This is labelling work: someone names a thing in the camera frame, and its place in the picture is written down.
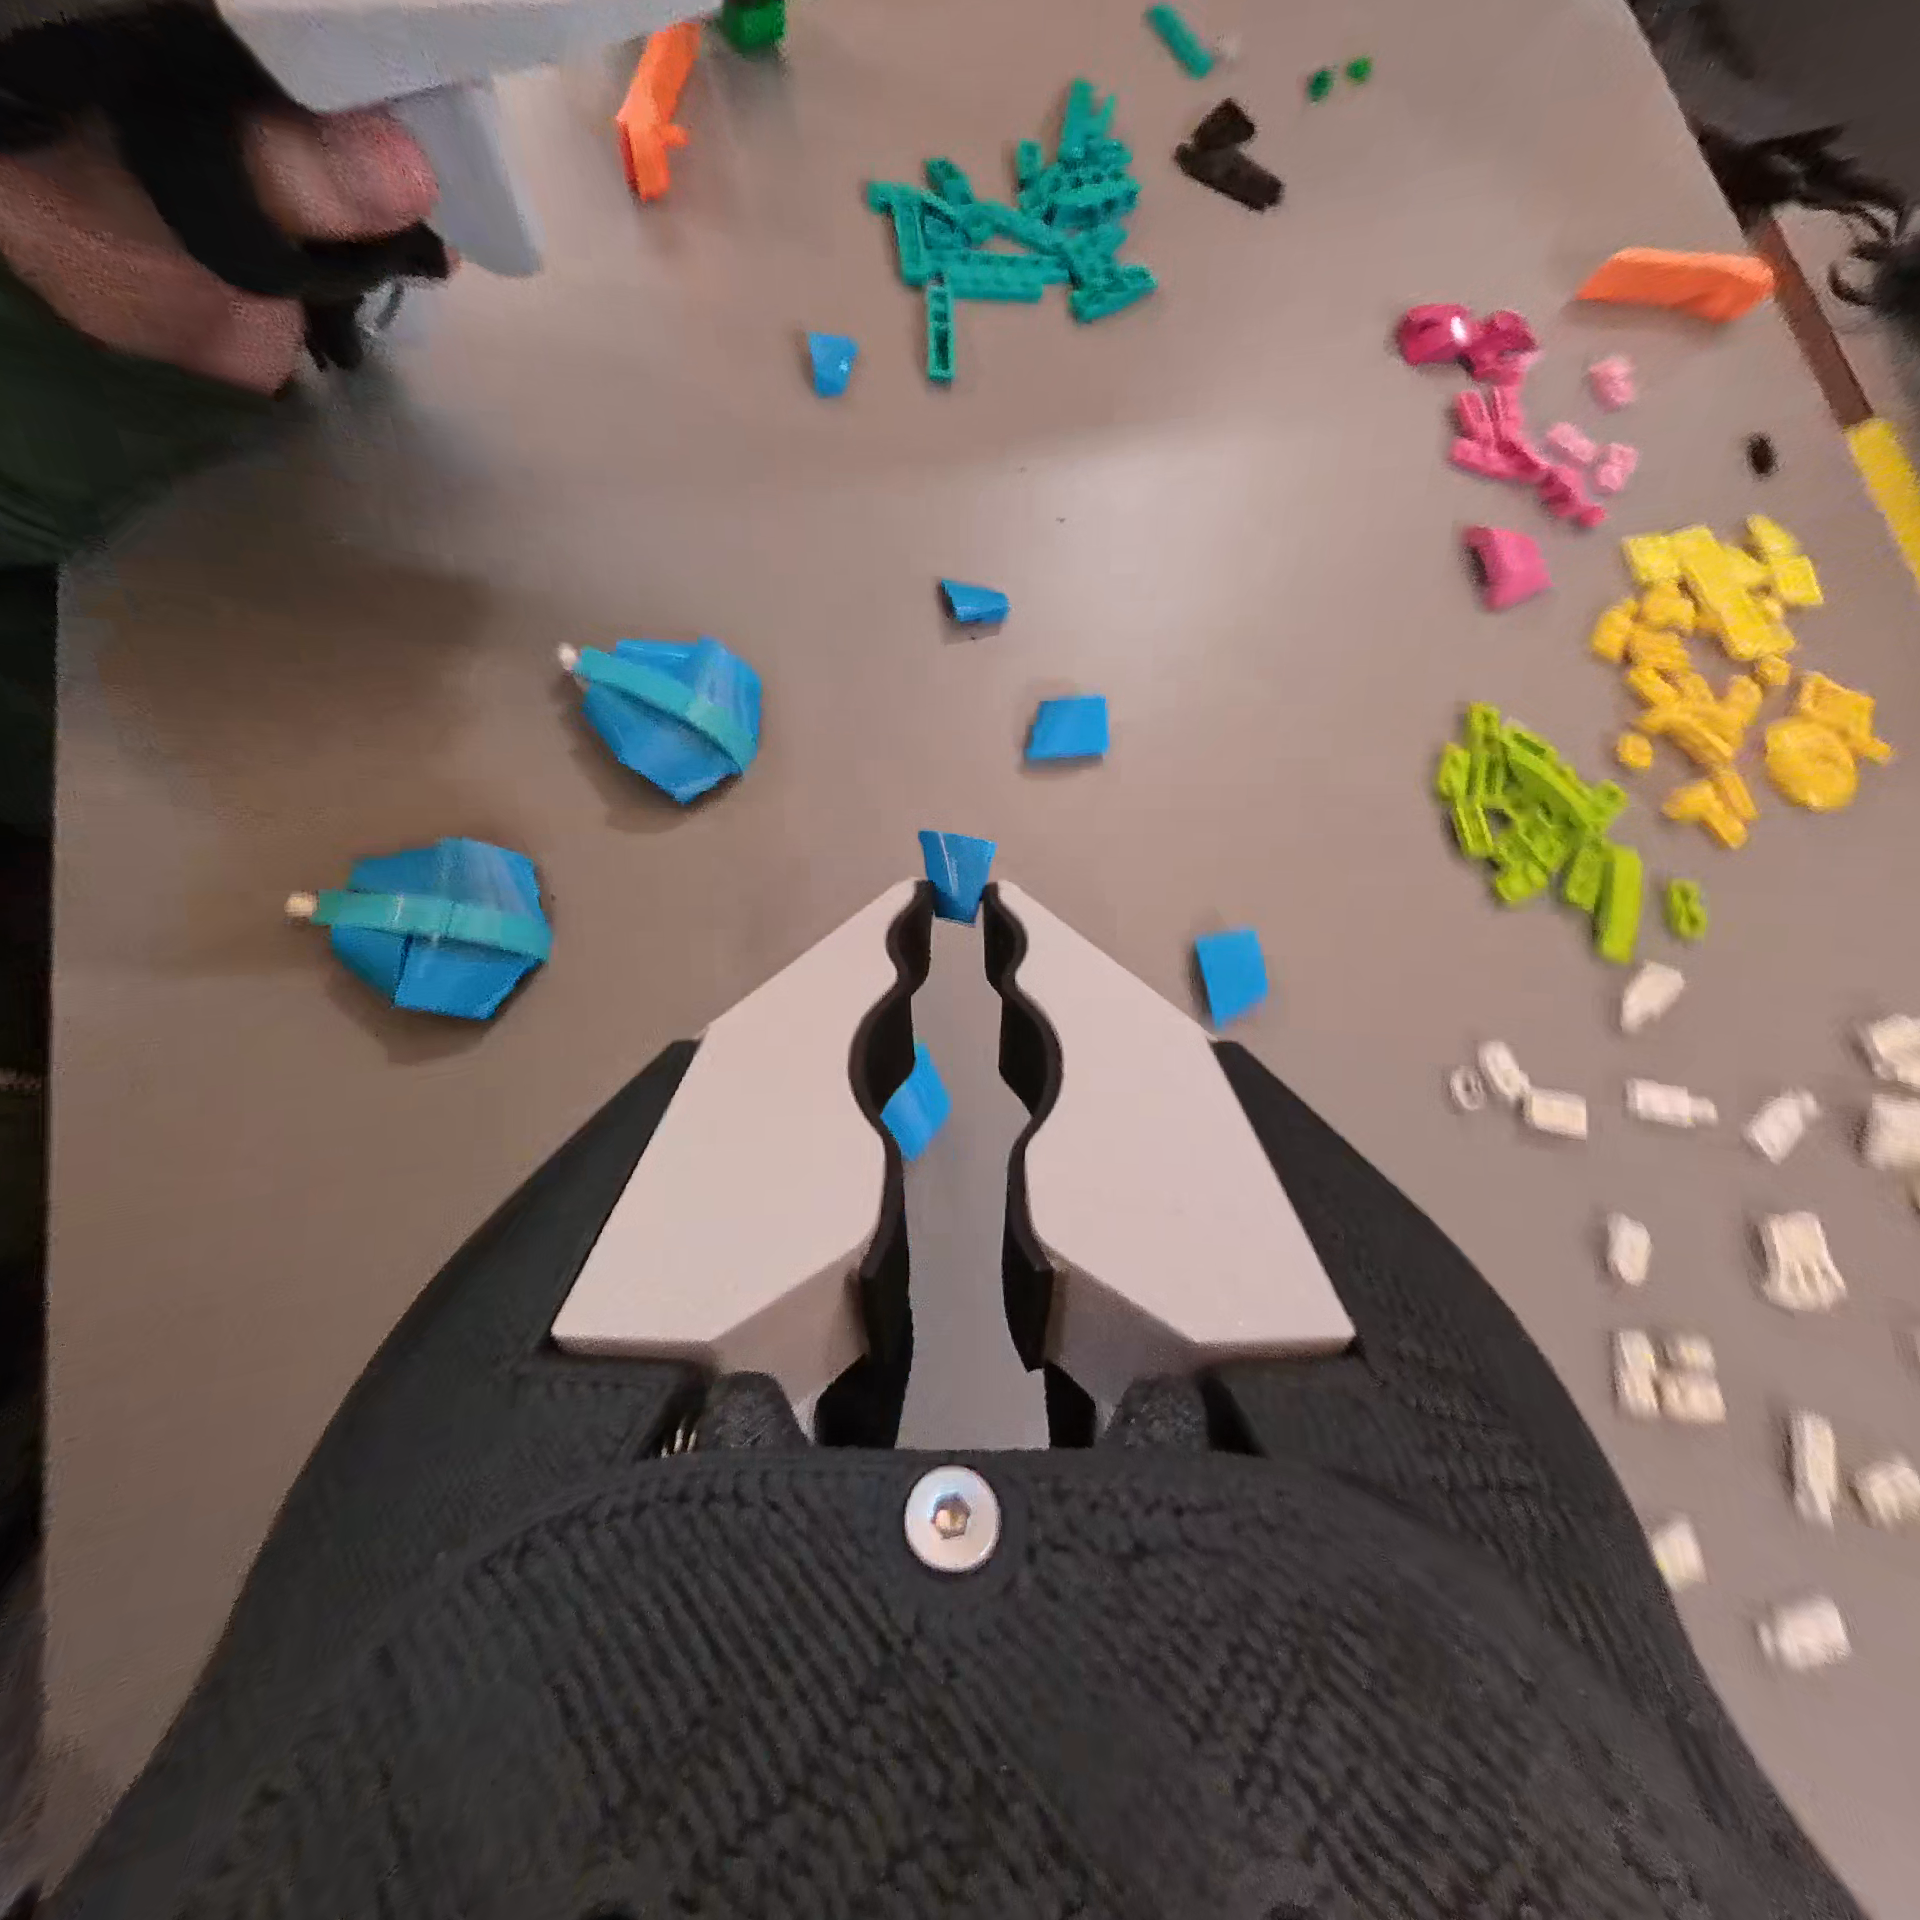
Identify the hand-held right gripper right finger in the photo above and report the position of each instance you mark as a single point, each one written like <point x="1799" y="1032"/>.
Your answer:
<point x="1185" y="1186"/>

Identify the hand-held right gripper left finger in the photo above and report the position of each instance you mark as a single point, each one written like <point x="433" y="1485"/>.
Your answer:
<point x="735" y="1186"/>

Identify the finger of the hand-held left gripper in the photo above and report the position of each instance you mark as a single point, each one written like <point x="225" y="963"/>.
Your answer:
<point x="452" y="54"/>

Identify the blue lego wedge piece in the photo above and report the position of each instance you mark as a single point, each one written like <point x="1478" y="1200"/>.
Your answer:
<point x="830" y="364"/>
<point x="1230" y="980"/>
<point x="1068" y="731"/>
<point x="975" y="604"/>
<point x="956" y="875"/>
<point x="914" y="1107"/>

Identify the blue lego assembly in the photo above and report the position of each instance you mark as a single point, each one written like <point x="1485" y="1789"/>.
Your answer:
<point x="441" y="938"/>
<point x="674" y="723"/>

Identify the person's left forearm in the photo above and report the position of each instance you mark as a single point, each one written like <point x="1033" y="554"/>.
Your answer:
<point x="105" y="452"/>

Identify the orange lego wedge piece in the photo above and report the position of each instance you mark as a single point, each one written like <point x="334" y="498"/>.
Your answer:
<point x="1681" y="282"/>
<point x="657" y="112"/>

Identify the green lego brick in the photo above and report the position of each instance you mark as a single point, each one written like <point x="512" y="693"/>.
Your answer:
<point x="752" y="24"/>

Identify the pile of lime lego pieces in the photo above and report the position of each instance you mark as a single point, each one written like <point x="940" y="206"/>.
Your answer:
<point x="1540" y="819"/>

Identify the group of white lego pieces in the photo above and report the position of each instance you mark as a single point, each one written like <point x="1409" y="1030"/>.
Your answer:
<point x="1797" y="1258"/>

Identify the pile of teal lego pieces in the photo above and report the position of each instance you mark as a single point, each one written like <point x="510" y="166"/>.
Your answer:
<point x="1080" y="189"/>

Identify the large magenta curved lego piece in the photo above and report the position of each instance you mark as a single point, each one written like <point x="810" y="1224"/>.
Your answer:
<point x="1504" y="568"/>

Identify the single teal lego bar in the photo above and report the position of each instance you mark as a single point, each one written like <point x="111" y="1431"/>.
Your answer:
<point x="1181" y="42"/>

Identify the pile of yellow lego pieces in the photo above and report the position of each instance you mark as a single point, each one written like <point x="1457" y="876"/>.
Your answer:
<point x="1725" y="645"/>

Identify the black lego pieces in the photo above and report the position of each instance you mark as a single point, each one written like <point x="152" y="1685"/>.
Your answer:
<point x="1230" y="164"/>

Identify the pile of pink lego pieces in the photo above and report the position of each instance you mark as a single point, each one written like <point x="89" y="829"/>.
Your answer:
<point x="1493" y="429"/>

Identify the person's left hand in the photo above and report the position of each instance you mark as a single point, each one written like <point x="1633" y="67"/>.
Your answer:
<point x="346" y="172"/>

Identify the yellow tape strip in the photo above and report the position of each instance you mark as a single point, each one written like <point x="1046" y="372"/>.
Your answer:
<point x="1887" y="487"/>

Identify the dark tangled object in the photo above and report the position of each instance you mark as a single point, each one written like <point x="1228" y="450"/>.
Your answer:
<point x="1799" y="166"/>

